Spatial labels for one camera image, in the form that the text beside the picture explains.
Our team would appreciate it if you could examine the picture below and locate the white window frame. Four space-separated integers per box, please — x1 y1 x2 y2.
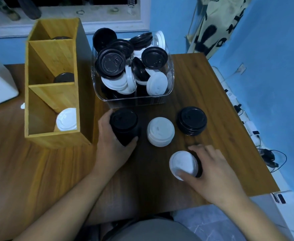
0 0 151 38

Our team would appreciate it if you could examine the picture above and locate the pile of black and white cup lids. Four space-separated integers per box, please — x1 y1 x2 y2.
91 28 175 108

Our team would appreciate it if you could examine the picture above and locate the grey shirt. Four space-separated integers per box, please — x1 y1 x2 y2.
104 218 202 241

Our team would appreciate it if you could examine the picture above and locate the cream tote bag black print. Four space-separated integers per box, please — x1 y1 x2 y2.
187 0 253 59

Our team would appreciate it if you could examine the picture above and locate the large white cup lid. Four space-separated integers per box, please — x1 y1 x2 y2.
169 151 199 181

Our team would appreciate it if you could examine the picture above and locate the short stack of black lids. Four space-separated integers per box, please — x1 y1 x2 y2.
176 106 208 131

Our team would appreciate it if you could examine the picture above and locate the wooden three-compartment organizer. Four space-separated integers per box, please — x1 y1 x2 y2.
24 18 96 149

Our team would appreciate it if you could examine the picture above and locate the white domed cup lid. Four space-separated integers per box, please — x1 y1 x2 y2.
146 117 175 148

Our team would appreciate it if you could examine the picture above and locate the small potted plant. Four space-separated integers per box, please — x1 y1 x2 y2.
0 0 21 21

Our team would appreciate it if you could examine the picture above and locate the hanging rope shelf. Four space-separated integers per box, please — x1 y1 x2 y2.
186 0 207 46

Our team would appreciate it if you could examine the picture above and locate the dark glass vase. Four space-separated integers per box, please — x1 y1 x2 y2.
16 0 42 20

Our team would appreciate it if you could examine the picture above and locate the black wired device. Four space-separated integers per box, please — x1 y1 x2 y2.
258 149 287 173

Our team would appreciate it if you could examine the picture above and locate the person's left forearm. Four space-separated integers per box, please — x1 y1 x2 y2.
14 168 127 241

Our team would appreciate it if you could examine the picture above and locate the person's right hand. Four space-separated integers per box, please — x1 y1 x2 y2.
176 144 248 206

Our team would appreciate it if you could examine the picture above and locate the clear plastic container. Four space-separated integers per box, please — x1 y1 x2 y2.
91 38 175 108

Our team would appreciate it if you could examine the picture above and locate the person's left hand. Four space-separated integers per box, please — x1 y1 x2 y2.
93 109 139 173

